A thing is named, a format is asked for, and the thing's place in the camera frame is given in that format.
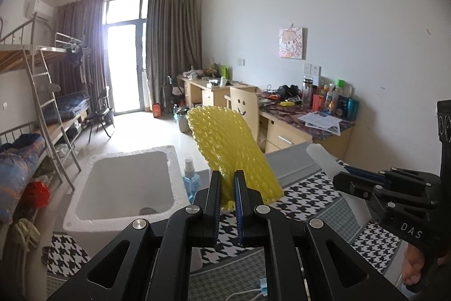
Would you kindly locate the white air conditioner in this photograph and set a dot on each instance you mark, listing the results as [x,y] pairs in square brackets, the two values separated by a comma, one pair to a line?
[38,9]

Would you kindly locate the blue orange plaid blanket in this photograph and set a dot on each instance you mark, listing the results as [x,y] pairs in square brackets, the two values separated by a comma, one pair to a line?
[17,167]

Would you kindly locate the houndstooth table mat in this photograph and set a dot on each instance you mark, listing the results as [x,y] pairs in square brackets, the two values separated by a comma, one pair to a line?
[310,191]

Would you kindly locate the blue folded quilt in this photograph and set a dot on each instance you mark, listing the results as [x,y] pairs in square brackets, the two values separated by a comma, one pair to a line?
[72,107]

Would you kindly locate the row of toiletry bottles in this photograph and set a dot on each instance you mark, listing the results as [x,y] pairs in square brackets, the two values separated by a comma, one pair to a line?
[331,101]

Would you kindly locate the brown curtain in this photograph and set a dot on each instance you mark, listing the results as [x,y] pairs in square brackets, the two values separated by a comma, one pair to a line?
[81,50]
[174,40]

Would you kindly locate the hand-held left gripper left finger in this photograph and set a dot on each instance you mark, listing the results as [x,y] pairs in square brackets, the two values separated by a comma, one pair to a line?
[213,209]

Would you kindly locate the pink cartoon wall poster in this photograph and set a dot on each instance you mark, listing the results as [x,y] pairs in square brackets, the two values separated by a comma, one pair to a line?
[291,43]

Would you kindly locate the red plastic bag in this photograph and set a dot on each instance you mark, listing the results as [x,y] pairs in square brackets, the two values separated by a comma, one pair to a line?
[37,194]

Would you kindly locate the metal bunk bed with ladder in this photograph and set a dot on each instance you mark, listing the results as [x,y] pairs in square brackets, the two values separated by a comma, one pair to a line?
[14,57]

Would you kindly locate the printed paper sheets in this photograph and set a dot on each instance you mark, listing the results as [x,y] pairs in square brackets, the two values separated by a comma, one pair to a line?
[320,123]

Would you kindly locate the metal bunk bed with clothes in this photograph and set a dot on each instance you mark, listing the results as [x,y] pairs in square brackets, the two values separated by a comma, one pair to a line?
[70,40]

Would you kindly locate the wooden chair with smiley face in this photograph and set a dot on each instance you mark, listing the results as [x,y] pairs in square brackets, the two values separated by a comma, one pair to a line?
[246,103]

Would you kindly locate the wooden desk with patterned top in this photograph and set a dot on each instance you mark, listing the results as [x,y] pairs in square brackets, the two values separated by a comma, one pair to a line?
[282,138]

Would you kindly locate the white waste bin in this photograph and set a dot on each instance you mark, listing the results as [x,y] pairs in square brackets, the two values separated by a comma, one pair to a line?
[184,123]

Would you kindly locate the metal bunk ladder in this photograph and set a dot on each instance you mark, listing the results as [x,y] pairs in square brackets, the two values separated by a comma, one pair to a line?
[53,110]

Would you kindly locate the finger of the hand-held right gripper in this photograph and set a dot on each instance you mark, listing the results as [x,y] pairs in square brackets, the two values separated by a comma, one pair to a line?
[352,183]
[363,171]

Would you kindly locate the white foam pouch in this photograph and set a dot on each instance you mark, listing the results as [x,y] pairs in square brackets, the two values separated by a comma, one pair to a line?
[326,160]

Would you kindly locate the yellow foam fruit net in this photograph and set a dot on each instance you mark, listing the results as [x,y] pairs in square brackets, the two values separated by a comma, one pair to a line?
[229,142]

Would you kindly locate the black headphones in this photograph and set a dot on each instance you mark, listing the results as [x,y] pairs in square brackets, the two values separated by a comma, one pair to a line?
[289,92]

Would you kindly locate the white foam box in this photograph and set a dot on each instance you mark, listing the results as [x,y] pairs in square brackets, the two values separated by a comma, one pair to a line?
[123,181]

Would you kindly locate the person's right hand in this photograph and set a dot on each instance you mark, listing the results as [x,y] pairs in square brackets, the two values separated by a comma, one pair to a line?
[412,269]

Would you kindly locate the black folding chair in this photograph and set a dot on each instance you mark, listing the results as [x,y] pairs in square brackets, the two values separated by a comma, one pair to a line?
[102,114]

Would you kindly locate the double white wall socket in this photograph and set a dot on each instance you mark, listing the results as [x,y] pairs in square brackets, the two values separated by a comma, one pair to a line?
[312,69]

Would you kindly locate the plain wooden desk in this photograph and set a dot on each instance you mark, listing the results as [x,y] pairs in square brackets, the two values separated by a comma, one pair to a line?
[211,96]

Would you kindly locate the hanging dark clothes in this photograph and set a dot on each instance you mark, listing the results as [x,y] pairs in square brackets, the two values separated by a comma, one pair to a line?
[75,56]

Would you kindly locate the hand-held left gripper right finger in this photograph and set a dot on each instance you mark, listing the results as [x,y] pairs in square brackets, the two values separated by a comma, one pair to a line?
[240,209]

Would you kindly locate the glass balcony door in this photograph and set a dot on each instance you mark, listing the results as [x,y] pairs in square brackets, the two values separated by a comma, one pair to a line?
[125,68]

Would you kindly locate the yellow desk item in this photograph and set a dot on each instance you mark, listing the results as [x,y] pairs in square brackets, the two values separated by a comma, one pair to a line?
[286,104]

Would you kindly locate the beige cloth bundle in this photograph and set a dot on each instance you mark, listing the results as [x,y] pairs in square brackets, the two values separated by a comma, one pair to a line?
[24,232]

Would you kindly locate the blue liquid spray bottle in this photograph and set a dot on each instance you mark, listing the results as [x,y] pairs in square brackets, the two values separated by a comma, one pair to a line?
[190,181]

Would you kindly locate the green box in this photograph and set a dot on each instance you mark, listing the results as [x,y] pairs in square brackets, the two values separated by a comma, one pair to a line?
[224,71]

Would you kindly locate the blue face mask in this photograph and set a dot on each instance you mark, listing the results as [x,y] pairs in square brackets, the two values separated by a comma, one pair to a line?
[263,284]

